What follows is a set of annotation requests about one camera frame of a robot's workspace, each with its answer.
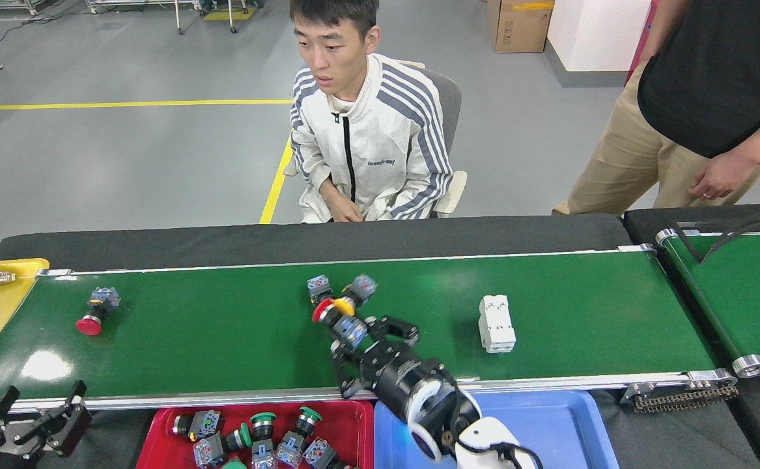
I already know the long green conveyor belt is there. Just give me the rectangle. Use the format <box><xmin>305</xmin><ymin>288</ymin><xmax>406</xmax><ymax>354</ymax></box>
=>
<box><xmin>0</xmin><ymin>244</ymin><xmax>740</xmax><ymax>414</ymax></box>

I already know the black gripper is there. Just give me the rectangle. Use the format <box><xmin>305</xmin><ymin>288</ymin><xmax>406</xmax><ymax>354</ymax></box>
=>
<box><xmin>330</xmin><ymin>315</ymin><xmax>462</xmax><ymax>424</ymax></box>

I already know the person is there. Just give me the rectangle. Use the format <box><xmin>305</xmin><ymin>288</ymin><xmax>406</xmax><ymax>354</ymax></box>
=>
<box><xmin>287</xmin><ymin>0</ymin><xmax>454</xmax><ymax>224</ymax></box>
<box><xmin>551</xmin><ymin>0</ymin><xmax>760</xmax><ymax>217</ymax></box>

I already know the cardboard box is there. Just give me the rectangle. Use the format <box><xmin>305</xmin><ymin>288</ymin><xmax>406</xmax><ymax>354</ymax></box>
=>
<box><xmin>487</xmin><ymin>0</ymin><xmax>555</xmax><ymax>54</ymax></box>

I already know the black guide bracket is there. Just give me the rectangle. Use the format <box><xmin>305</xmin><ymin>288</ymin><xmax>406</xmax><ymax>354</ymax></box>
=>
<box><xmin>676</xmin><ymin>203</ymin><xmax>760</xmax><ymax>264</ymax></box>

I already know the red plastic tray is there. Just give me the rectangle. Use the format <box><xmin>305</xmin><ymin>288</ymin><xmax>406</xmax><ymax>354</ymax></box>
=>
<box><xmin>136</xmin><ymin>399</ymin><xmax>375</xmax><ymax>469</ymax></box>

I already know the white wheeled stand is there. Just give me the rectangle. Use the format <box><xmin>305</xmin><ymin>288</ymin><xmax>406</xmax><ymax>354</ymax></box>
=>
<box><xmin>175</xmin><ymin>0</ymin><xmax>237</xmax><ymax>35</ymax></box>

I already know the grey office chair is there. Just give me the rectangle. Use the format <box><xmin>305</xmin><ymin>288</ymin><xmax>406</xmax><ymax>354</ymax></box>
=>
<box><xmin>282</xmin><ymin>60</ymin><xmax>468</xmax><ymax>219</ymax></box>

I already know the conveyor drive chain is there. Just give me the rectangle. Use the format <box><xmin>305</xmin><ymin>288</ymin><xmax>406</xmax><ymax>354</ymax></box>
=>
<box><xmin>632</xmin><ymin>384</ymin><xmax>740</xmax><ymax>414</ymax></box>

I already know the blue plastic tray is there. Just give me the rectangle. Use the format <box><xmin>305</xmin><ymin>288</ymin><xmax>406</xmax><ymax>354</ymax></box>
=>
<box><xmin>373</xmin><ymin>390</ymin><xmax>620</xmax><ymax>469</ymax></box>

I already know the yellow push button switch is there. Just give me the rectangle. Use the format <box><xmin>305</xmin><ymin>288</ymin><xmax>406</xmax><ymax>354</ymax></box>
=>
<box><xmin>332</xmin><ymin>273</ymin><xmax>379</xmax><ymax>318</ymax></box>

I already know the short green feeder conveyor belt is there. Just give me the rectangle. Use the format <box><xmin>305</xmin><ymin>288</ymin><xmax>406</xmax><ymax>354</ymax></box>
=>
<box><xmin>655</xmin><ymin>228</ymin><xmax>760</xmax><ymax>378</ymax></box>

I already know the person's left hand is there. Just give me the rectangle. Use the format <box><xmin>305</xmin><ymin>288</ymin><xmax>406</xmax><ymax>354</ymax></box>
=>
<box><xmin>688</xmin><ymin>152</ymin><xmax>760</xmax><ymax>199</ymax></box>

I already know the person's right hand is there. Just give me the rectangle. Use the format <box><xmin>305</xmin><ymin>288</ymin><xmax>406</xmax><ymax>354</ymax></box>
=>
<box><xmin>321</xmin><ymin>184</ymin><xmax>365</xmax><ymax>223</ymax></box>

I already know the white circuit breaker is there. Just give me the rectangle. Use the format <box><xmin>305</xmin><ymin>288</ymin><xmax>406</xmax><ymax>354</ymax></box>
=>
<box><xmin>478</xmin><ymin>294</ymin><xmax>518</xmax><ymax>354</ymax></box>

